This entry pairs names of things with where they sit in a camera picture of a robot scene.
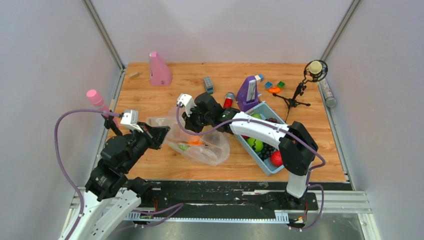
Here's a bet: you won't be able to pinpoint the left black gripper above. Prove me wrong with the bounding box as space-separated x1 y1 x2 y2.
122 120 171 172

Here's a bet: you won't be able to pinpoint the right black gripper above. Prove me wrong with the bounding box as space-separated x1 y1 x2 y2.
182 104 214 134

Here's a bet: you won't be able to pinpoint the orange fruit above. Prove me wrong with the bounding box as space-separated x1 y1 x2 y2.
187 135 204 146

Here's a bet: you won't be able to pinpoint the clear plastic fruit bag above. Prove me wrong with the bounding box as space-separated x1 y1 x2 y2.
146 107 231 166

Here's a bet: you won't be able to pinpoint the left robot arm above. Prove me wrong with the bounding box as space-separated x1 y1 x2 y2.
60 122 171 240

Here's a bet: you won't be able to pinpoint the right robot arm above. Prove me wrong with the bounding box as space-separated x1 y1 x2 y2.
176 92 320 209

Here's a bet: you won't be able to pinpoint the grey stacked toy bricks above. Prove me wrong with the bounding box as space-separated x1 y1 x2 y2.
203 76 214 94

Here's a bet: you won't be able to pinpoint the red glitter microphone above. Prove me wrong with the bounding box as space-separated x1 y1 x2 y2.
223 92 236 109

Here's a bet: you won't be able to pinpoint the purple metronome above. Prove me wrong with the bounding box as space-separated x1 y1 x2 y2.
236 74 262 112

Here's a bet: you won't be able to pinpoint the green guava back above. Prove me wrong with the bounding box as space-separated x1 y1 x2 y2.
251 113 262 120

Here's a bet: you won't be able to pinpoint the light blue plastic basket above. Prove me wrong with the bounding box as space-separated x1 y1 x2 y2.
234 102 285 176

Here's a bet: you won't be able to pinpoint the pink metronome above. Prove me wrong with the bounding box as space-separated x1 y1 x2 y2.
149 51 172 87

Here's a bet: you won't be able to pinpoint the small wooden block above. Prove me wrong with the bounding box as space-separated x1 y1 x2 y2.
128 71 140 80

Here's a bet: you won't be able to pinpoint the orange blue green toy bricks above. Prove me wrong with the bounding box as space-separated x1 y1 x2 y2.
264 81 286 94

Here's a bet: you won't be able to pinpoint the pink microphone on stand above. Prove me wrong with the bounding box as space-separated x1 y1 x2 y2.
86 89 123 136

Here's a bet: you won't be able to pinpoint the dark purple grape bunch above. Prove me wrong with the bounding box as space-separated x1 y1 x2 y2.
257 117 280 161

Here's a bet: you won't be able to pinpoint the red apple front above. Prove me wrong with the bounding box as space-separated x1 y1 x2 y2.
269 150 283 168

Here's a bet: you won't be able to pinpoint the black tripod microphone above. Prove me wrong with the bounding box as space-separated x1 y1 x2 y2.
272 59 329 121

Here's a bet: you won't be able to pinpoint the glitter clear tube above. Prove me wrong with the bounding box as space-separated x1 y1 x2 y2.
319 78 337 108

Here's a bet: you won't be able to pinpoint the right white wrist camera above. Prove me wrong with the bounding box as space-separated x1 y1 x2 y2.
176 93 196 117

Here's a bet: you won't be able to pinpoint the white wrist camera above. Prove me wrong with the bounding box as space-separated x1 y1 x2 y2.
176 93 196 117
120 109 142 132

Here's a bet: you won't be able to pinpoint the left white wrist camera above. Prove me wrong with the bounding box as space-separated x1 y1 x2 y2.
120 109 142 132

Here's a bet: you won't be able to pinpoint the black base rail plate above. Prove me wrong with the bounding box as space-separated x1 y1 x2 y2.
119 179 319 220

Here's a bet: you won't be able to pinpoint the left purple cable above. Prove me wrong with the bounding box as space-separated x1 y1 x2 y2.
54 109 185 240

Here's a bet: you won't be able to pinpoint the purple cable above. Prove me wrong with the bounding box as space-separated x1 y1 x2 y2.
54 109 185 240
175 103 327 233

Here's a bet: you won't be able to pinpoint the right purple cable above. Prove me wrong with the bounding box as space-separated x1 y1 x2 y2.
175 103 327 233

